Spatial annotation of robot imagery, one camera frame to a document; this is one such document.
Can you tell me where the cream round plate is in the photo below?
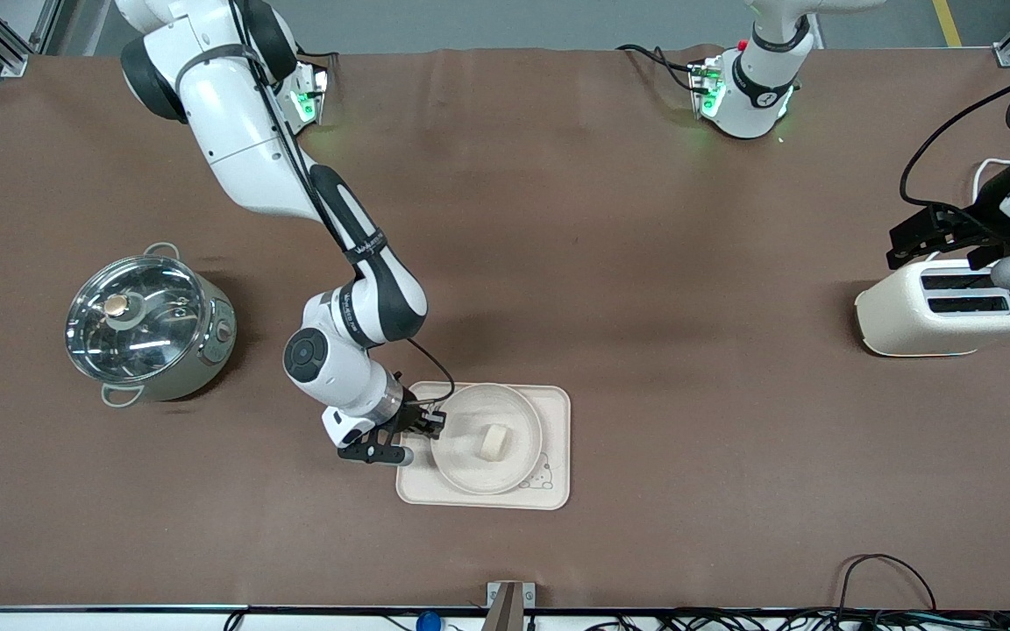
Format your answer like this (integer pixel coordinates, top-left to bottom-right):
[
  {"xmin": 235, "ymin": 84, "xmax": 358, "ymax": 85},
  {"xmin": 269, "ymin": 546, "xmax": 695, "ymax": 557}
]
[{"xmin": 430, "ymin": 384, "xmax": 544, "ymax": 496}]

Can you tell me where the cream two-slot toaster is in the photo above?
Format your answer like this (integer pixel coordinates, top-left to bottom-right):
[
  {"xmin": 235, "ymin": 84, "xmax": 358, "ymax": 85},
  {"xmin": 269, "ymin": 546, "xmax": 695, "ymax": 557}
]
[{"xmin": 854, "ymin": 252, "xmax": 1010, "ymax": 358}]

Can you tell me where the cream rectangular tray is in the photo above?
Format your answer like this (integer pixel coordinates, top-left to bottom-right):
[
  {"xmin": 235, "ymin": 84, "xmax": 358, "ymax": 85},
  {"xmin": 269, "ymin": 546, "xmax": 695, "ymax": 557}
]
[{"xmin": 395, "ymin": 381, "xmax": 573, "ymax": 511}]

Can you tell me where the grey electric cooking pot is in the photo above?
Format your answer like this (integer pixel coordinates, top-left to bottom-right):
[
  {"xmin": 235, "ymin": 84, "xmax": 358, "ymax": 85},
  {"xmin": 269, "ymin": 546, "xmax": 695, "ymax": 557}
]
[{"xmin": 64, "ymin": 242, "xmax": 238, "ymax": 409}]

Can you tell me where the glass pot lid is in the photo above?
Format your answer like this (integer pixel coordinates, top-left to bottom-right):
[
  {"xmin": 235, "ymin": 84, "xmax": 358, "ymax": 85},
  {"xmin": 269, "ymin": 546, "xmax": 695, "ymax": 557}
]
[{"xmin": 65, "ymin": 256, "xmax": 208, "ymax": 385}]

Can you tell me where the brown table mat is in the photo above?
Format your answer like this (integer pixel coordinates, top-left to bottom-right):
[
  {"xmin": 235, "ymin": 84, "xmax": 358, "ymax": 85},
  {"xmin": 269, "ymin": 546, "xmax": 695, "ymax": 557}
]
[{"xmin": 0, "ymin": 44, "xmax": 1010, "ymax": 612}]

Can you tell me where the white toaster cable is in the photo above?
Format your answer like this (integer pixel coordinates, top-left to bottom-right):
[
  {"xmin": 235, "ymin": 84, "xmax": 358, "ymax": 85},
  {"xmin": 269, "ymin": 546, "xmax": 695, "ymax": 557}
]
[{"xmin": 972, "ymin": 158, "xmax": 1010, "ymax": 204}]

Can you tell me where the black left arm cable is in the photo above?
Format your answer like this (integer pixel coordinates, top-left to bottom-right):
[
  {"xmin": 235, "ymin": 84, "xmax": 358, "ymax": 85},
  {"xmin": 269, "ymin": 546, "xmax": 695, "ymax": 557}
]
[{"xmin": 900, "ymin": 54, "xmax": 1010, "ymax": 211}]

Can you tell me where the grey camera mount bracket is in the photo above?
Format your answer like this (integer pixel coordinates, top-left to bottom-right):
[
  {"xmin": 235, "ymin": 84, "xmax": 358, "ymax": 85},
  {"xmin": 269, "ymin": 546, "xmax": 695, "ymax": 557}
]
[{"xmin": 486, "ymin": 581, "xmax": 537, "ymax": 631}]

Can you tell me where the black looped cable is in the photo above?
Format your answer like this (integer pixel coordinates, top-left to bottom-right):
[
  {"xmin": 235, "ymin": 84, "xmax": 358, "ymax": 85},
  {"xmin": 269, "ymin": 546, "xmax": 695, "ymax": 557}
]
[{"xmin": 836, "ymin": 554, "xmax": 940, "ymax": 614}]

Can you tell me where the black cable bundle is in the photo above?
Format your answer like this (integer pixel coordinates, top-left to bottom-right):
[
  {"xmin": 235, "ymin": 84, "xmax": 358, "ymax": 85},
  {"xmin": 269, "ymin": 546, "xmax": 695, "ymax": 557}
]
[{"xmin": 584, "ymin": 611, "xmax": 1010, "ymax": 631}]

